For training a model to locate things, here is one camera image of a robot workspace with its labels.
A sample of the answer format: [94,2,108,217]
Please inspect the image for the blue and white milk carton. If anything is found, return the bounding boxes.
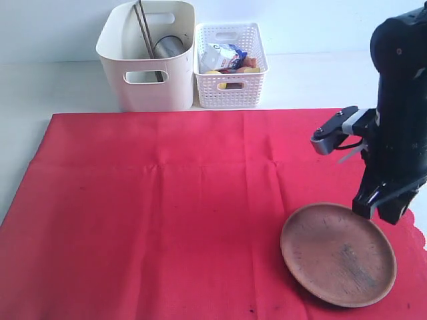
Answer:
[200,43,248,71]

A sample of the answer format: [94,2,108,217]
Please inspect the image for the yellow cheese wedge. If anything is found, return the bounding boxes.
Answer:
[241,67,261,73]

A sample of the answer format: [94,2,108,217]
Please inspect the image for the round brown wooden plate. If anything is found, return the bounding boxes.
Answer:
[280,203,397,308]

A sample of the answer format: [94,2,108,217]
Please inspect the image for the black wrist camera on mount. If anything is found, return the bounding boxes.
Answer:
[310,106,376,155]

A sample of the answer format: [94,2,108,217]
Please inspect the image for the dark wooden chopstick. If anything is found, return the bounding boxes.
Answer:
[138,0,163,83]
[133,3,163,83]

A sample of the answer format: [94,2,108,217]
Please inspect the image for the stainless steel cup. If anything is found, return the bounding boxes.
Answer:
[125,35,185,83]

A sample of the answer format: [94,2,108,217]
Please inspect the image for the white perforated plastic basket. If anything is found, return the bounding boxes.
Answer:
[193,23,268,109]

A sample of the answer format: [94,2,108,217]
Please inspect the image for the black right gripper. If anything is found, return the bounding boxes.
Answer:
[352,109,426,224]

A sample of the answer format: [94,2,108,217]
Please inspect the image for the yellow lemon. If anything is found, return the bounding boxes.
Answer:
[204,70,231,90]

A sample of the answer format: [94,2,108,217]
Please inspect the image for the cream plastic storage bin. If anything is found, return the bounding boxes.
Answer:
[95,1,195,111]

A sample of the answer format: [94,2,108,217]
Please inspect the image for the red tablecloth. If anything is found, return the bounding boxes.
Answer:
[1,109,426,319]

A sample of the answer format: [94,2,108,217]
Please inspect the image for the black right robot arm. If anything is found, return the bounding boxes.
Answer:
[352,7,426,225]

